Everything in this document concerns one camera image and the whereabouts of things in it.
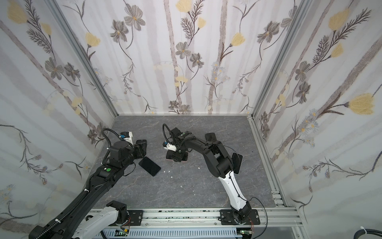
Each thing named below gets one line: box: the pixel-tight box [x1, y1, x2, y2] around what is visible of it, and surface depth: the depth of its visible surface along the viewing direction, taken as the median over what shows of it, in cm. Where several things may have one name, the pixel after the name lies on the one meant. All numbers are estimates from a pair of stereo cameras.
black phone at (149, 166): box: [138, 156, 162, 177], surface depth 94 cm
